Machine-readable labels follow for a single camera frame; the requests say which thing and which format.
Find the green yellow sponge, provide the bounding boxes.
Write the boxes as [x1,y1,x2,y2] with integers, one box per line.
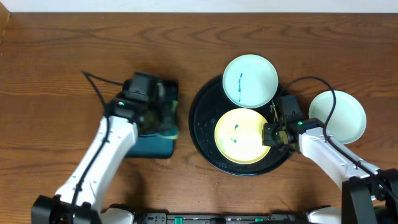
[156,80,179,140]

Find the yellow plate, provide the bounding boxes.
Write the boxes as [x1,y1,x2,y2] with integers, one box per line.
[214,108,271,165]

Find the light blue plate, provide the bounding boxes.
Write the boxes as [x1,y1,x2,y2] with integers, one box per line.
[308,90,367,144]
[222,54,279,108]

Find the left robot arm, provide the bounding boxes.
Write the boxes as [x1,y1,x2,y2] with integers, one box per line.
[31,80,178,223]

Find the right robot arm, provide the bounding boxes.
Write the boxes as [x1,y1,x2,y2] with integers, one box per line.
[262,119,397,223]

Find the black rectangular water tray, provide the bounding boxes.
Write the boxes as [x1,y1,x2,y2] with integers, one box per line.
[125,80,178,159]

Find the round black tray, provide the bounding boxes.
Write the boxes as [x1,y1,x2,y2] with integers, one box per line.
[188,75,292,176]

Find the left black cable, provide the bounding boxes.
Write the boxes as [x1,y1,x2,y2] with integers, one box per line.
[70,70,125,224]

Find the black cable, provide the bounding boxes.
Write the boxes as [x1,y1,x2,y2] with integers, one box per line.
[276,76,398,206]
[70,70,125,224]

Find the right black cable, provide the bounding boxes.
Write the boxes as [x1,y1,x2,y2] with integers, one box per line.
[276,76,398,206]

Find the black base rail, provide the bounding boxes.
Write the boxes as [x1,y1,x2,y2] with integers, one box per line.
[102,203,330,224]

